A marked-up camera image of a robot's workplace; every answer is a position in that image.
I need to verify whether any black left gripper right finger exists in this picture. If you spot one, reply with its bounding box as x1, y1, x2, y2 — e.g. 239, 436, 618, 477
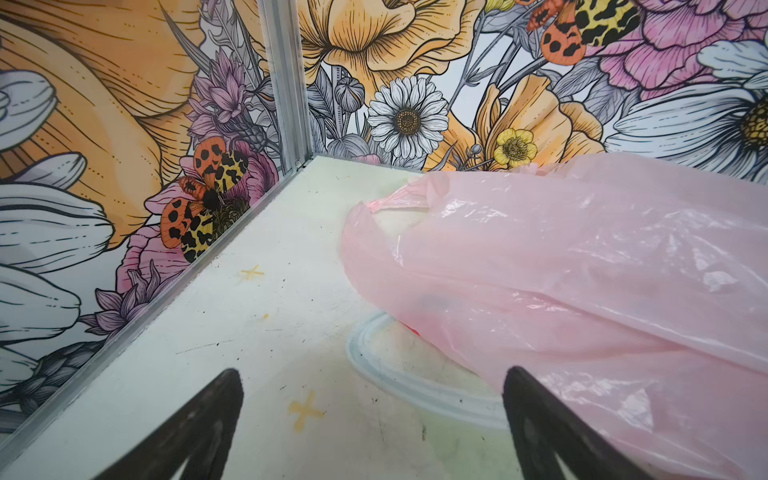
502, 366, 651, 479

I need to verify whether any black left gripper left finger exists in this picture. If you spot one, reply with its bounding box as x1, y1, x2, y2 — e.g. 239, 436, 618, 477
97, 368, 244, 479

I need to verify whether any pink plastic bag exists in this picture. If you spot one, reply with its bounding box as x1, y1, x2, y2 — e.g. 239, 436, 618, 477
341, 154, 767, 479

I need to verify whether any aluminium corner post left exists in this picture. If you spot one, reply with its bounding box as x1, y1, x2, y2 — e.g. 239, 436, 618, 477
259, 0, 314, 173

